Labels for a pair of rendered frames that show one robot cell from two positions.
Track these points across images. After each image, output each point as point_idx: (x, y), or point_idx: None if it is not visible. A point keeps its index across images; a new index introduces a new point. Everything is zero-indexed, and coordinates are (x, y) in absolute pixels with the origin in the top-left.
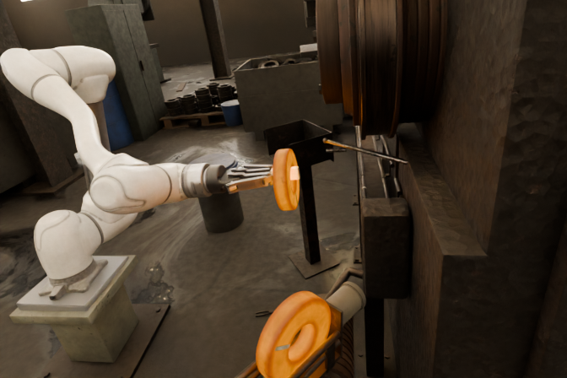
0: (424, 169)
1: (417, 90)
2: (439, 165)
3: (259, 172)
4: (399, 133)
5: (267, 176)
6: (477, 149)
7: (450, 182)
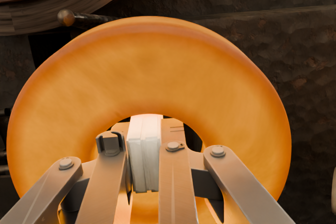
0: (194, 17)
1: None
2: (194, 10)
3: (120, 212)
4: (44, 31)
5: (197, 154)
6: None
7: (246, 2)
